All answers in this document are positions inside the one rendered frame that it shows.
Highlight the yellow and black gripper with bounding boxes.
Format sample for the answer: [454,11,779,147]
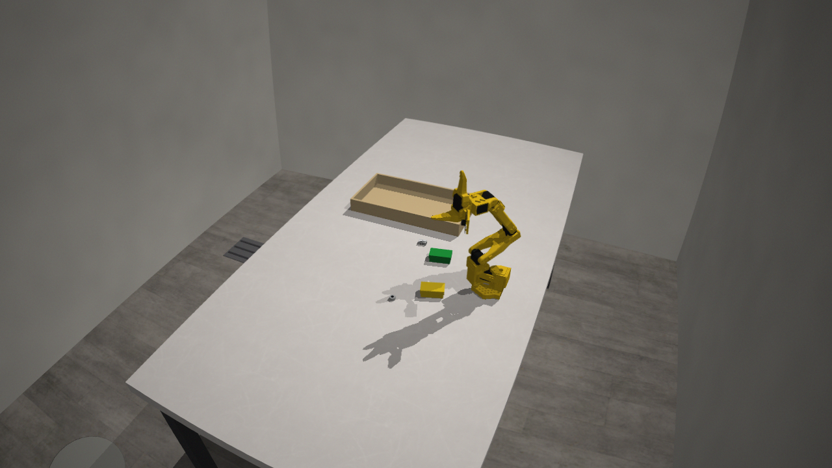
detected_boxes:
[431,170,472,234]

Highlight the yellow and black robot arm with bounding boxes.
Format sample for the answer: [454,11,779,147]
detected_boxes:
[466,190,521,300]

